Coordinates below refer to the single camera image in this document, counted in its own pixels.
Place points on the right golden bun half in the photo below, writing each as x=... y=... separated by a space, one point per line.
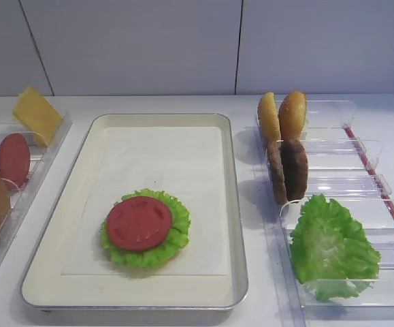
x=292 y=115

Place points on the golden bun half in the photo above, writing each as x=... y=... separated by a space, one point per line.
x=292 y=115
x=268 y=117

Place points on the tomato slice on tray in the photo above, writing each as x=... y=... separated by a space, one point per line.
x=138 y=223

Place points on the clear acrylic left rack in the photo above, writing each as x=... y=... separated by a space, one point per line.
x=41 y=161

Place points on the white paper liner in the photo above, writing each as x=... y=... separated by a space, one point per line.
x=186 y=162

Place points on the left golden bun half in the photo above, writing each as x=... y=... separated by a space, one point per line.
x=268 y=117

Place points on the clear acrylic rack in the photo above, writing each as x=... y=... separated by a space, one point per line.
x=41 y=161
x=342 y=167

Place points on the lettuce leaf in rack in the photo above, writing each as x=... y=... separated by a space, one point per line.
x=330 y=252

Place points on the clear acrylic right rack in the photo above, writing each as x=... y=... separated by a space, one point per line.
x=342 y=167

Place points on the brown meat patty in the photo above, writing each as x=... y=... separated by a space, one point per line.
x=295 y=169
x=276 y=171

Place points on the yellow cheese slice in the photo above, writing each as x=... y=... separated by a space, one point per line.
x=34 y=111

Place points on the red tomato slice in rack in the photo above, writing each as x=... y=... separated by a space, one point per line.
x=14 y=160

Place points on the cream metal tray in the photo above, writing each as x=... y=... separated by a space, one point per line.
x=45 y=286

